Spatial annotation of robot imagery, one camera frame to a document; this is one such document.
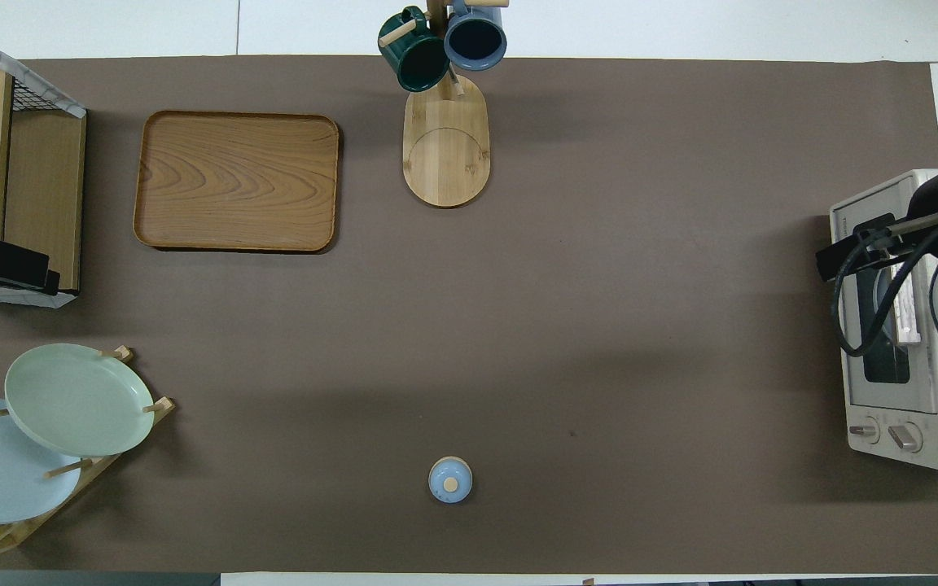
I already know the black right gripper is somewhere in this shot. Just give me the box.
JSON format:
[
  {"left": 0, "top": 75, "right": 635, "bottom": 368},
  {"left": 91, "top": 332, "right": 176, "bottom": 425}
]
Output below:
[{"left": 815, "top": 168, "right": 938, "bottom": 282}]

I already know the glass oven door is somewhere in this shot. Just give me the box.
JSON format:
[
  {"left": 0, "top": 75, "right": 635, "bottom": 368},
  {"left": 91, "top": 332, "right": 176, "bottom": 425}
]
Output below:
[{"left": 831, "top": 175, "right": 938, "bottom": 413}]

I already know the white toaster oven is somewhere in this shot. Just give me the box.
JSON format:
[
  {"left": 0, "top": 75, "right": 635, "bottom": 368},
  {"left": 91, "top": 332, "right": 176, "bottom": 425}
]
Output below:
[{"left": 830, "top": 168, "right": 938, "bottom": 472}]

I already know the pale green plate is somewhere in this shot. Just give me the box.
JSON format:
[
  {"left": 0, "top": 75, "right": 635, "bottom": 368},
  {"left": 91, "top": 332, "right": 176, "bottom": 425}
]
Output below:
[{"left": 4, "top": 343, "right": 156, "bottom": 457}]

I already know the wooden plate rack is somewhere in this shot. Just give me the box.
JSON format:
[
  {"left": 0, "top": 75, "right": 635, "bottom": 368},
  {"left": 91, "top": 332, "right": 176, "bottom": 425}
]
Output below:
[{"left": 0, "top": 346, "right": 176, "bottom": 558}]

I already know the wooden serving tray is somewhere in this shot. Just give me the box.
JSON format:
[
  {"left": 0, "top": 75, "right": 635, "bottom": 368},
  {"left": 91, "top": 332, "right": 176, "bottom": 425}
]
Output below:
[{"left": 134, "top": 111, "right": 341, "bottom": 254}]

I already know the brown table mat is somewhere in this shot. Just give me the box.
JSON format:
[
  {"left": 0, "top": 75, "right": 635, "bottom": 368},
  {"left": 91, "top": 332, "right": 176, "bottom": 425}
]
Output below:
[{"left": 0, "top": 55, "right": 938, "bottom": 574}]

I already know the wooden mug tree stand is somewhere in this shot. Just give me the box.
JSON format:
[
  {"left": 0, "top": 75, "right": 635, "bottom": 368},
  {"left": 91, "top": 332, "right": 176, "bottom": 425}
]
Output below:
[{"left": 378, "top": 0, "right": 511, "bottom": 209}]

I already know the blue mug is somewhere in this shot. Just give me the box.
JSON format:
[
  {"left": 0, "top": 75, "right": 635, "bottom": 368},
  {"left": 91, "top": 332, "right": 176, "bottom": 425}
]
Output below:
[{"left": 443, "top": 0, "right": 509, "bottom": 72}]

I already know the dark green mug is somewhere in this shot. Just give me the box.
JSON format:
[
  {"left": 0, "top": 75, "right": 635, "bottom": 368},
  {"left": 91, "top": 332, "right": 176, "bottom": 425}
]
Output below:
[{"left": 378, "top": 7, "right": 452, "bottom": 93}]

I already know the wooden shelf with wire mesh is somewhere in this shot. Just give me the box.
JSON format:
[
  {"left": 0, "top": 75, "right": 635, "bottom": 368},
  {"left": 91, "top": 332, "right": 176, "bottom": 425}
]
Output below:
[{"left": 0, "top": 20, "right": 88, "bottom": 309}]

